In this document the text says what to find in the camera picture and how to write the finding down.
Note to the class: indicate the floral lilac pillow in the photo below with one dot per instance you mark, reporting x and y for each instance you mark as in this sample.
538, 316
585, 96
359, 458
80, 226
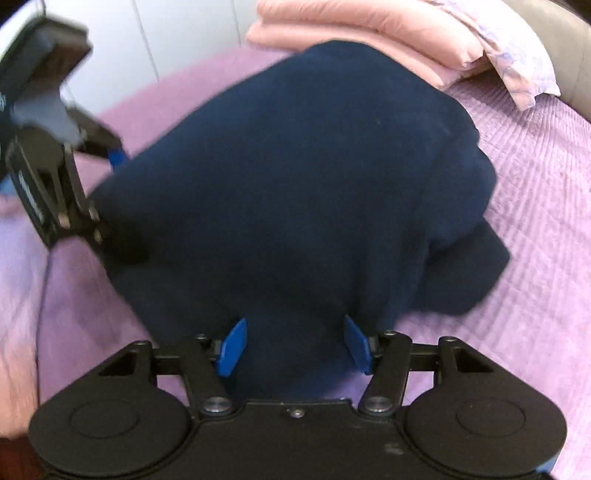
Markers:
517, 50

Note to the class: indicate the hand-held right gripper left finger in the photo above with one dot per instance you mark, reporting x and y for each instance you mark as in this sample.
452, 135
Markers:
233, 348

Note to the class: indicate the beige padded headboard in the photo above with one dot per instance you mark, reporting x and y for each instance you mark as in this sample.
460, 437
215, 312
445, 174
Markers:
570, 50

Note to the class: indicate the navy blue sweater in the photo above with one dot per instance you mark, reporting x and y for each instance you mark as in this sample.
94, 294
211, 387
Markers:
300, 184

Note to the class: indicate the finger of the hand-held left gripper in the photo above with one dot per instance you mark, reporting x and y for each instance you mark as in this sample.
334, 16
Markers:
74, 194
99, 136

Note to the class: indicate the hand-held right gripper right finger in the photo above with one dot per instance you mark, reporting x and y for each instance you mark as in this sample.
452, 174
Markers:
358, 344

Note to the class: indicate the folded pink quilt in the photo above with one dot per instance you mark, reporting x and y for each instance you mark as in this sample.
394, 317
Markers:
392, 32

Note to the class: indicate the purple quilted bedspread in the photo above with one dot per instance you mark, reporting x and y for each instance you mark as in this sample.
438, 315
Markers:
531, 230

